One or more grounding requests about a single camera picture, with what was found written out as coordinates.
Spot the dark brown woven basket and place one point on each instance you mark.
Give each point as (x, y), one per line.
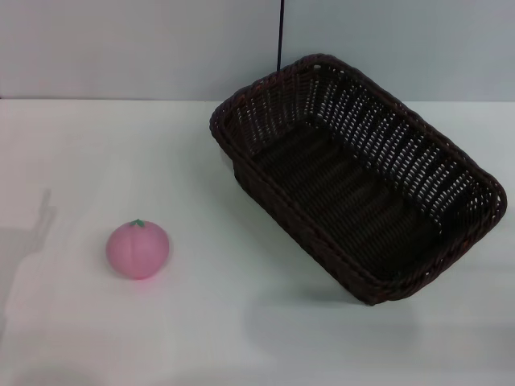
(342, 193)

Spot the pink toy peach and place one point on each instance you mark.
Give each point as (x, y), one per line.
(137, 251)

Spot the black vertical wall strip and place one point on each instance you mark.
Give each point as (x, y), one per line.
(280, 32)

